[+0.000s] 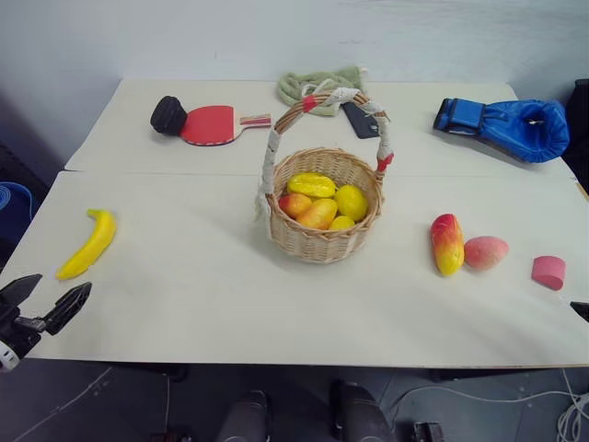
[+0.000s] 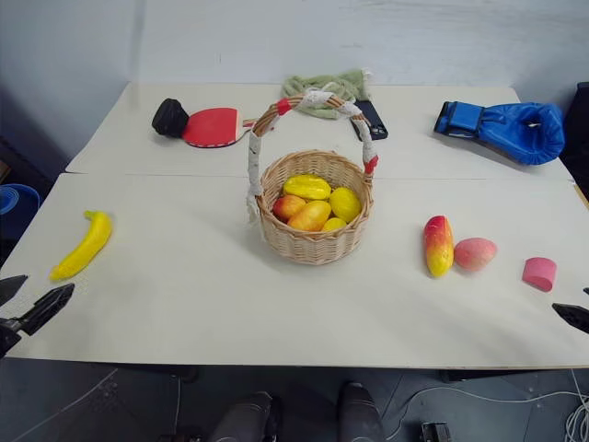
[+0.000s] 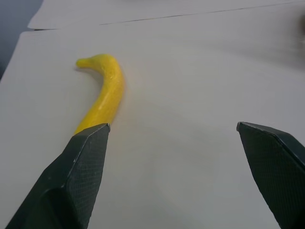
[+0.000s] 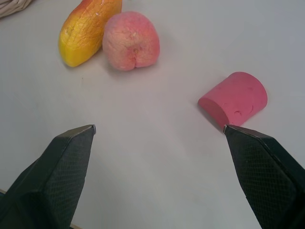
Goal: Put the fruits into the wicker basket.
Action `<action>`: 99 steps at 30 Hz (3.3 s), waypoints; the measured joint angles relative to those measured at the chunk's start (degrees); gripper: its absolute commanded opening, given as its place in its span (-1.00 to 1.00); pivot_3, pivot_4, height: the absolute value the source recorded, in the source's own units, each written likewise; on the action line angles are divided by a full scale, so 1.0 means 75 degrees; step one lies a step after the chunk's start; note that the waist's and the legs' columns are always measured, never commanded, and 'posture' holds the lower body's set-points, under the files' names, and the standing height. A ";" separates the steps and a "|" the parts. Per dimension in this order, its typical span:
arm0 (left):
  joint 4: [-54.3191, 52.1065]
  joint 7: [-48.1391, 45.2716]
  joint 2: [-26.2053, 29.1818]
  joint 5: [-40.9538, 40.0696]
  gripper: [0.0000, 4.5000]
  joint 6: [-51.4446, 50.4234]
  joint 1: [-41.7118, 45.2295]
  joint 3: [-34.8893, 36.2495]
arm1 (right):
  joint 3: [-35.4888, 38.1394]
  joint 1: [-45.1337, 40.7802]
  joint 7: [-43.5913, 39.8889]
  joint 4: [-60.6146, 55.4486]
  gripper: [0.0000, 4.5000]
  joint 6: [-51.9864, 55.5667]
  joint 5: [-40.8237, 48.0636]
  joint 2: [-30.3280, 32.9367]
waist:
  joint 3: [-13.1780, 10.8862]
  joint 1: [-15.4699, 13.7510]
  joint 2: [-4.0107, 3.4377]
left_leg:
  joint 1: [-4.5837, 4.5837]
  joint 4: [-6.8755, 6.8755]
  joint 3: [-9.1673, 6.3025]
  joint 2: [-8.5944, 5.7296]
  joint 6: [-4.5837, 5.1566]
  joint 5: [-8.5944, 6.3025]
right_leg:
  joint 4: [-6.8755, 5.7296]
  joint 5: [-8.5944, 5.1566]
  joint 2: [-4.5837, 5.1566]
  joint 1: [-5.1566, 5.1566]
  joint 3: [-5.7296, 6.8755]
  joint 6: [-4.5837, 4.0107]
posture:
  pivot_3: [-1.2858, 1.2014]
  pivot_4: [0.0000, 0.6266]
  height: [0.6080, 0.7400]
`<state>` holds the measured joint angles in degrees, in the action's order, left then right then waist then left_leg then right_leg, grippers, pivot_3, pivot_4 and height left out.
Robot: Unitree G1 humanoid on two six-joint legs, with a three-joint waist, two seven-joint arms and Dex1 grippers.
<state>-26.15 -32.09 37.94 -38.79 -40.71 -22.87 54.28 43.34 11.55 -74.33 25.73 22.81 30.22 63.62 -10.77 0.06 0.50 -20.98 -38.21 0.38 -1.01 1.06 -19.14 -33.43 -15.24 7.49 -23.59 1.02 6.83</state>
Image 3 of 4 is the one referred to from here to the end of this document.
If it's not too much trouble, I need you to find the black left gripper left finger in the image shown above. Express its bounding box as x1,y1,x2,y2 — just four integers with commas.
5,123,111,229

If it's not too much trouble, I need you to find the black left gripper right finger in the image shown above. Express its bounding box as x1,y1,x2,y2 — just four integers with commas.
236,121,305,229

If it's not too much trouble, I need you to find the yellow toy banana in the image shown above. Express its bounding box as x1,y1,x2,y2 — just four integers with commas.
74,53,126,135

